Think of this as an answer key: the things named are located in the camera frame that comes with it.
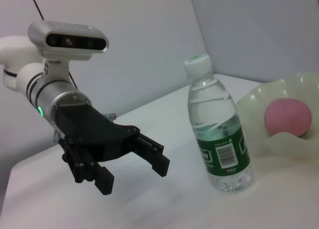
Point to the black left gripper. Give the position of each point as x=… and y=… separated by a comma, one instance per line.
x=94, y=132

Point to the clear water bottle green label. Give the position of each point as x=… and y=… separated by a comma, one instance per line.
x=216, y=129

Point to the pink peach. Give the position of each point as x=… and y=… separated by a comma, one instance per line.
x=287, y=117

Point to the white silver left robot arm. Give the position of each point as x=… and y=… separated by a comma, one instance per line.
x=20, y=72

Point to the translucent green fruit plate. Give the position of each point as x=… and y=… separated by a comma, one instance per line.
x=254, y=109

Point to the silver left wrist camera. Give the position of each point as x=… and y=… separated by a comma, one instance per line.
x=67, y=42

